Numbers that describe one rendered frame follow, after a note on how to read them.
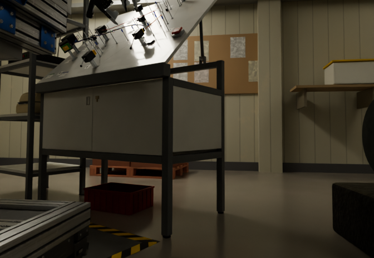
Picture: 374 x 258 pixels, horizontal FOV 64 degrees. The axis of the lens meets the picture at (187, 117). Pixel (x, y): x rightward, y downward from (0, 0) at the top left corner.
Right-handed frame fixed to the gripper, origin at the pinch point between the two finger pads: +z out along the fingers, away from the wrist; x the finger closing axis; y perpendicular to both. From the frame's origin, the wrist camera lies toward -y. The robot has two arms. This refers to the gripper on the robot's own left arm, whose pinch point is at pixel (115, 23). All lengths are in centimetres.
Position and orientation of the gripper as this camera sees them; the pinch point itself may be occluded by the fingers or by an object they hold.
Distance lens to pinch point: 178.0
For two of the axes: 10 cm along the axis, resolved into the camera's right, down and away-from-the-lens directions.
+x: -1.4, -3.0, 9.4
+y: 7.4, -6.6, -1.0
